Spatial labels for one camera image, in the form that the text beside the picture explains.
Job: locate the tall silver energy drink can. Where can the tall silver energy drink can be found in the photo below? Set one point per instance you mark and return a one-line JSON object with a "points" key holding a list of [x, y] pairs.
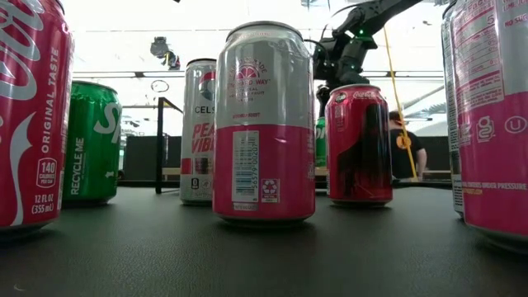
{"points": [[447, 82]]}

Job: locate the dark hanging device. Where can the dark hanging device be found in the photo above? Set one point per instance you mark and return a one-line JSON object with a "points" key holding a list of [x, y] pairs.
{"points": [[158, 47]]}

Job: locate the red Coca-Cola Star Wars can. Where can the red Coca-Cola Star Wars can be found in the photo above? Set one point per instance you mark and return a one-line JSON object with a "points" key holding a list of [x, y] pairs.
{"points": [[354, 144]]}

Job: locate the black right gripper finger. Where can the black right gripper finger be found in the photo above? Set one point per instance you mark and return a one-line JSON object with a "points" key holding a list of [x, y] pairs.
{"points": [[323, 101]]}

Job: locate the green Sprite can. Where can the green Sprite can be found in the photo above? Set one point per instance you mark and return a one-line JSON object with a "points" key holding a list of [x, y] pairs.
{"points": [[321, 144], [90, 144]]}

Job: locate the pink and silver can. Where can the pink and silver can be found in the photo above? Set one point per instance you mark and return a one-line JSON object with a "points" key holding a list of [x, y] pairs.
{"points": [[264, 165], [495, 144]]}

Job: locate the black table mat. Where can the black table mat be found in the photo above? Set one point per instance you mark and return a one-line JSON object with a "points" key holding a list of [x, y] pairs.
{"points": [[165, 255]]}

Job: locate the silver Celsius Peach Vibe can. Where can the silver Celsius Peach Vibe can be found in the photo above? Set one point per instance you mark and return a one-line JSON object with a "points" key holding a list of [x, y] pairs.
{"points": [[198, 123]]}

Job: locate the person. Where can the person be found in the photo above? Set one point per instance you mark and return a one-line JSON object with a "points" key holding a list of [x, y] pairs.
{"points": [[398, 165]]}

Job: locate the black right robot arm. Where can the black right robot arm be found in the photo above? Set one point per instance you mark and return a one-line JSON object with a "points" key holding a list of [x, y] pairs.
{"points": [[383, 12]]}

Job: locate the wooden shelf with black legs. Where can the wooden shelf with black legs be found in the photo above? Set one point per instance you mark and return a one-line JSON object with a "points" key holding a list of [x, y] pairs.
{"points": [[158, 156]]}

